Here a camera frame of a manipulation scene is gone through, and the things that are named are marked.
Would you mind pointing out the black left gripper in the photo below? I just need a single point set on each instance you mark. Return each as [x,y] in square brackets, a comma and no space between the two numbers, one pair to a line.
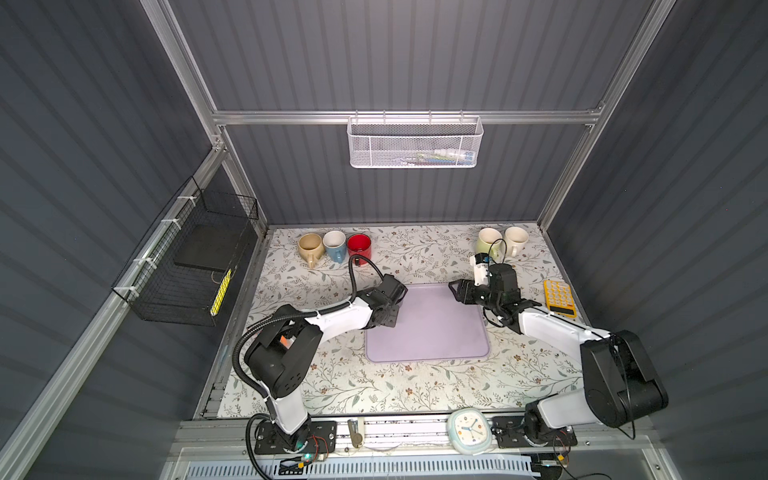
[393,316]

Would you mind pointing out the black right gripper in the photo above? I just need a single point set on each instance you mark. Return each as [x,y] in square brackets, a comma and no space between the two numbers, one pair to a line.
[466,288]

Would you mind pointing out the light green mug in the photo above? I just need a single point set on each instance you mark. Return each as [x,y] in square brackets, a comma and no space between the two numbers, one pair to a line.
[490,241]

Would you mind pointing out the red mug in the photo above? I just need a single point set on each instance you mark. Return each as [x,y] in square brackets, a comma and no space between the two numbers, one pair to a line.
[359,247]

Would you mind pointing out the white mug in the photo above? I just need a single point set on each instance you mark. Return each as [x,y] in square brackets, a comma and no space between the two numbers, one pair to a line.
[515,239]

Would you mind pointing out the blue polka dot mug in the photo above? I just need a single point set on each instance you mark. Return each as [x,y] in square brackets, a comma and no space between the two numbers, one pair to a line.
[335,245]

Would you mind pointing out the beige speckled mug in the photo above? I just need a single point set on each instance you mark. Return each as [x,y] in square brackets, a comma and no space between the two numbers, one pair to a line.
[311,248]

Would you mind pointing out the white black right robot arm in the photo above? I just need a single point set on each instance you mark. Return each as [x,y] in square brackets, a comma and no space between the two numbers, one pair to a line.
[620,382]

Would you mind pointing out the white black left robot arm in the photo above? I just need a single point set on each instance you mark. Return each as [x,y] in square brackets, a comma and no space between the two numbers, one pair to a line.
[275,354]

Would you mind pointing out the lavender plastic tray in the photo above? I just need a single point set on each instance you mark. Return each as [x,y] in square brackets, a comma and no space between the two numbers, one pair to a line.
[431,325]

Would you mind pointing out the yellow calculator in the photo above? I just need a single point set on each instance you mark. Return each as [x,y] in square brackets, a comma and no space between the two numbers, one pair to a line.
[559,298]

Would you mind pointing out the small white clock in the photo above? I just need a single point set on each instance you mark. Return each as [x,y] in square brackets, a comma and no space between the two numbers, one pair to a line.
[468,431]

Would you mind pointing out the white wire basket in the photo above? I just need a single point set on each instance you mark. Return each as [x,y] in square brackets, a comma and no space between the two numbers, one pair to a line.
[428,141]

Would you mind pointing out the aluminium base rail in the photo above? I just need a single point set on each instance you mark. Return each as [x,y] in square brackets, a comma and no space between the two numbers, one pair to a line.
[400,433]

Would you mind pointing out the black wire basket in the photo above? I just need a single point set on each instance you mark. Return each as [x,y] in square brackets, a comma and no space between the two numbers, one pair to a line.
[174,277]

